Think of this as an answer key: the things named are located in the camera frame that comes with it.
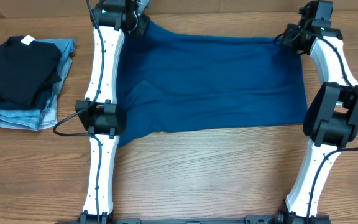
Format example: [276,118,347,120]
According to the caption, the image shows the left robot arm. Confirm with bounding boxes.
[75,0,150,223]

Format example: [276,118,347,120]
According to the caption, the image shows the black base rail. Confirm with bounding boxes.
[56,214,331,224]

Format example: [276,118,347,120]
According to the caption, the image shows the blue polo shirt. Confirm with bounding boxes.
[117,23,308,146]

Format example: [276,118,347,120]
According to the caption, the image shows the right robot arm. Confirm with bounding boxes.
[246,1,358,223]

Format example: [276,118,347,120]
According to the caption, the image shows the folded dark blue garment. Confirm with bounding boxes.
[0,77,62,110]

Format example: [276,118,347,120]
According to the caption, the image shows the folded black shirt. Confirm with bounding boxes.
[0,37,62,103]

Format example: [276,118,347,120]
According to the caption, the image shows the folded light blue jeans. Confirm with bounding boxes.
[0,39,75,131]

